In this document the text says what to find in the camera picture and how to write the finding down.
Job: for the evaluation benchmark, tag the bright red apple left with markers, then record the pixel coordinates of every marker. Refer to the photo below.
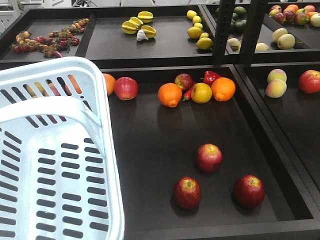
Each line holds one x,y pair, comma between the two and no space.
309,82

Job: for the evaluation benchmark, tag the white garlic bulb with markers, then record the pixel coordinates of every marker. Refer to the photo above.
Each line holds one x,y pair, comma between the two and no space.
141,36

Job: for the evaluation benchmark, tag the orange with navel left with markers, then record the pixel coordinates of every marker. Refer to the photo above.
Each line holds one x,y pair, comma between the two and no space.
170,94

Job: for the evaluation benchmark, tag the yellow round fruit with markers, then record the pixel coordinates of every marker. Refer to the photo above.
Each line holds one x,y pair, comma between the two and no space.
201,93

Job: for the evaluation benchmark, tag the orange right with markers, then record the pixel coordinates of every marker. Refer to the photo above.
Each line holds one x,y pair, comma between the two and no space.
223,89

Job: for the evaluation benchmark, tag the dark red apple lower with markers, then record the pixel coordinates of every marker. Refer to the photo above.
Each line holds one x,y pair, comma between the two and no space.
187,193

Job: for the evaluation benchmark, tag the dark red apple upper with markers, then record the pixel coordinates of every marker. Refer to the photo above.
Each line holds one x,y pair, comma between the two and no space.
209,158

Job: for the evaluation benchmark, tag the black wooden fruit display stand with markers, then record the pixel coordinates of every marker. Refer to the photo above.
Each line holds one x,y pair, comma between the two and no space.
155,146

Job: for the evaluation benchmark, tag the red apple beside oranges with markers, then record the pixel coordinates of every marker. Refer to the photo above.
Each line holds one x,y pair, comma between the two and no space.
126,88

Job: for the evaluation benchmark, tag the red bell pepper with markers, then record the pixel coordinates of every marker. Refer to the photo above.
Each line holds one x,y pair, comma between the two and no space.
209,77

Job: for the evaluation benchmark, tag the pale peach front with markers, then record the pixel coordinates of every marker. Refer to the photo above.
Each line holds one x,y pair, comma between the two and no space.
276,88

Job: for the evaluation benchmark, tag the yellow starfruit back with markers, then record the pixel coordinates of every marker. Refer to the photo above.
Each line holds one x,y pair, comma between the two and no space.
145,16

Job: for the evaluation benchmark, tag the light blue plastic basket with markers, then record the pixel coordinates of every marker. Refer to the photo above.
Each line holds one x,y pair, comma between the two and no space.
59,178

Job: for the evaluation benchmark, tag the pale peach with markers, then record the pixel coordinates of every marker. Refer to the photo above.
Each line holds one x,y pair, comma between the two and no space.
277,74
276,88

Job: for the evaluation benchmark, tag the dark red apple behind oranges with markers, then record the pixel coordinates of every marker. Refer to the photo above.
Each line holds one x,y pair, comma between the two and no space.
184,81

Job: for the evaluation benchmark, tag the red chili pepper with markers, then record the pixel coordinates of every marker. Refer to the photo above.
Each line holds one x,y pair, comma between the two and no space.
187,95

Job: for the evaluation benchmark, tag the pale peach back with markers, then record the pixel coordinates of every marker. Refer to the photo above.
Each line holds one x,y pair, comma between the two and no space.
277,74

